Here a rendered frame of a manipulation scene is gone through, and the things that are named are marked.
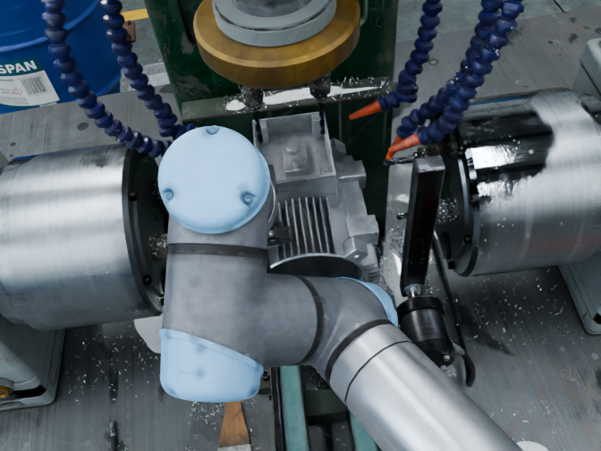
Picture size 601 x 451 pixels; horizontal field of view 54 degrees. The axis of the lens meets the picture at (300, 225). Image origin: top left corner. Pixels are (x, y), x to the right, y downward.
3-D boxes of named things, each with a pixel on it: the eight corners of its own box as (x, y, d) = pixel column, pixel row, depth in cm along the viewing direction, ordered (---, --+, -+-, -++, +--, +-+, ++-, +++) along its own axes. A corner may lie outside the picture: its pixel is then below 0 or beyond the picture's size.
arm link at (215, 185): (145, 238, 39) (155, 114, 40) (181, 251, 50) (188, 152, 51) (263, 243, 39) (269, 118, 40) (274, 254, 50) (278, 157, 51)
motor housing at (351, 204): (244, 222, 99) (224, 141, 83) (356, 208, 99) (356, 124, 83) (250, 329, 86) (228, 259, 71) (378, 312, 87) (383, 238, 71)
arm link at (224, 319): (316, 395, 45) (322, 254, 47) (193, 411, 38) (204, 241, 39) (252, 381, 51) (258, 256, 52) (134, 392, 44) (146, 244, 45)
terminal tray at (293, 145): (257, 156, 86) (249, 120, 81) (328, 147, 86) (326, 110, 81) (262, 220, 79) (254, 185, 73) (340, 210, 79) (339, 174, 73)
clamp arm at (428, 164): (397, 281, 81) (411, 153, 60) (419, 278, 81) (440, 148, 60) (402, 303, 79) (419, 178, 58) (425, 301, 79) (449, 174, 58)
